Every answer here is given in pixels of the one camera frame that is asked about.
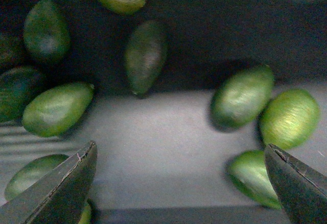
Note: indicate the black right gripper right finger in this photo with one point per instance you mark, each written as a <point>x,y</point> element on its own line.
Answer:
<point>300,189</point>

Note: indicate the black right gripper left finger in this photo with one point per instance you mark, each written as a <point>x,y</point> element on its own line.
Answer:
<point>59,196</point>

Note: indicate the green avocado lower left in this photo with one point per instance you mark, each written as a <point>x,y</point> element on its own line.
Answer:
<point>31,173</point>

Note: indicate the green avocado lower right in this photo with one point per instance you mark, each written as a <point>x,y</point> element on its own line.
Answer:
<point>248,173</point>

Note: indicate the light green avocado far right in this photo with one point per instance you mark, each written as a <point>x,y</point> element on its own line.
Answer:
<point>289,119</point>

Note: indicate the green avocado left middle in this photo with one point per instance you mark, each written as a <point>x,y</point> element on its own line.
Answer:
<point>56,110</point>

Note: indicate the green avocado right pair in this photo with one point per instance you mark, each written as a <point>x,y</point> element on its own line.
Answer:
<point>242,97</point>

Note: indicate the dark avocado centre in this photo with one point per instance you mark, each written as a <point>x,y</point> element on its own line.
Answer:
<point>145,56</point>

